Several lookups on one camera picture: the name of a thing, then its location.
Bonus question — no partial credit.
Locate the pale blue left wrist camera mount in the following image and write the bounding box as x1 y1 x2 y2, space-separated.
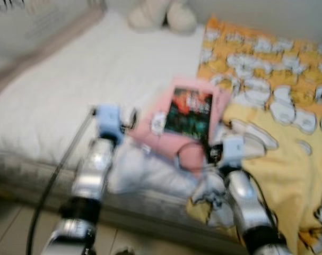
94 105 124 144

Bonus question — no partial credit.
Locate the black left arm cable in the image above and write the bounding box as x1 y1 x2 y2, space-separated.
25 106 98 255

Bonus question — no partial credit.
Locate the orange and yellow cartoon blanket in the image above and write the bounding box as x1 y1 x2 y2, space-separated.
185 16 322 255

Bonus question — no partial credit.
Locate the pink shirt with dark print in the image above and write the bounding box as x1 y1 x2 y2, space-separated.
130 77 230 176

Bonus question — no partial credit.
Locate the grey bed frame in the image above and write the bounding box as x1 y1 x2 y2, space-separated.
0 151 246 250

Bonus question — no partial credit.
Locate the light blue denim garment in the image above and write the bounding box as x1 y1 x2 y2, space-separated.
108 143 225 197

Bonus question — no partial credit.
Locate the white bed mattress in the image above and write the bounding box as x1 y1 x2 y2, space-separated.
0 11 214 186

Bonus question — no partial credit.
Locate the pale blue right wrist camera mount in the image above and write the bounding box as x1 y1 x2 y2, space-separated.
220 135 245 171

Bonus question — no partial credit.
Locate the pale blue wrist camera mount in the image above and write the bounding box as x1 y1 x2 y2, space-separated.
220 135 245 171
94 105 124 144

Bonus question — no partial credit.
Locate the beige plush toy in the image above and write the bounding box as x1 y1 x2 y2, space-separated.
128 0 197 33

